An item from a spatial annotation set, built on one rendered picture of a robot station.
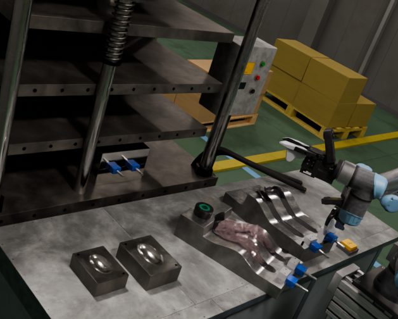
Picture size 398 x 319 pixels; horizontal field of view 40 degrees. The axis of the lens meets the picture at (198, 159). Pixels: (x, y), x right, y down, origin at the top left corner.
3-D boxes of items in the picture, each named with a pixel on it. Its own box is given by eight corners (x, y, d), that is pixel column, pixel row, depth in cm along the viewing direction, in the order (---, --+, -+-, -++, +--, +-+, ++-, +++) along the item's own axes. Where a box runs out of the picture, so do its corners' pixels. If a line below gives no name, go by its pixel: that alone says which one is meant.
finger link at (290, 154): (274, 157, 177) (300, 167, 178) (281, 141, 175) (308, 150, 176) (273, 154, 180) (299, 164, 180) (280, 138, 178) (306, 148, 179)
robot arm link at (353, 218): (360, 217, 188) (374, 190, 183) (357, 231, 178) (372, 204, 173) (339, 207, 190) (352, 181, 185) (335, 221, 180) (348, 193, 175)
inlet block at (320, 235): (345, 250, 244) (349, 241, 242) (338, 253, 240) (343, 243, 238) (322, 234, 252) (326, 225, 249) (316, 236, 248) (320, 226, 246)
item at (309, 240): (329, 261, 238) (334, 251, 235) (323, 264, 234) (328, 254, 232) (307, 243, 245) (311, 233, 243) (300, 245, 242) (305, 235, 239)
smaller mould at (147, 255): (176, 280, 205) (182, 266, 202) (145, 291, 194) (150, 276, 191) (146, 248, 216) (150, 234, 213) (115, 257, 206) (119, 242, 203)
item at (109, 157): (141, 179, 267) (150, 148, 259) (94, 186, 248) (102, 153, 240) (88, 130, 296) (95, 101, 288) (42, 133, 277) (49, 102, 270)
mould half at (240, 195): (329, 252, 257) (340, 229, 251) (297, 265, 239) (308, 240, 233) (255, 194, 286) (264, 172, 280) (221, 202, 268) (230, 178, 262)
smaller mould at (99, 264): (124, 287, 193) (129, 275, 190) (93, 297, 184) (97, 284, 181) (99, 257, 203) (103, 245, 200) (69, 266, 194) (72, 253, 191)
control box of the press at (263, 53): (200, 262, 356) (281, 50, 293) (166, 273, 335) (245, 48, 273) (180, 242, 369) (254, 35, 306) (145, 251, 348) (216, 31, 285)
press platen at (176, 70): (219, 92, 273) (223, 83, 271) (10, 97, 197) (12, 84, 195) (136, 37, 316) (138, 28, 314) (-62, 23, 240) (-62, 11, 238)
